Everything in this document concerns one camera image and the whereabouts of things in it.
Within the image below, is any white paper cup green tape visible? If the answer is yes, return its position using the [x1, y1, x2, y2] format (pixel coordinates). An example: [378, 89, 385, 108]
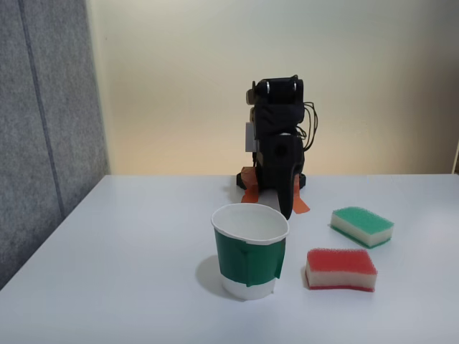
[210, 202, 290, 301]

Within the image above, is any green white scrub sponge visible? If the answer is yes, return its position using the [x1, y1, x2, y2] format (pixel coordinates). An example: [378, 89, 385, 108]
[328, 206, 395, 250]

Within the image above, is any small grey white box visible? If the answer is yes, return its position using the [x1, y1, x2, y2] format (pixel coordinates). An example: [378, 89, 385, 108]
[245, 121, 260, 152]

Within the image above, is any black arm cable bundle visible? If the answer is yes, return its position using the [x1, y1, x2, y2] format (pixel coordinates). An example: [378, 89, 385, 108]
[301, 101, 321, 151]

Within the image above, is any grey felt partition panel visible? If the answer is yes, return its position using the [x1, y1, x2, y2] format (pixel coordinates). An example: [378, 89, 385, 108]
[0, 0, 110, 292]

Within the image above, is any red white scrub sponge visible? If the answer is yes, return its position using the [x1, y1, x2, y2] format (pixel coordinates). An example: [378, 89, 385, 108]
[305, 247, 378, 292]

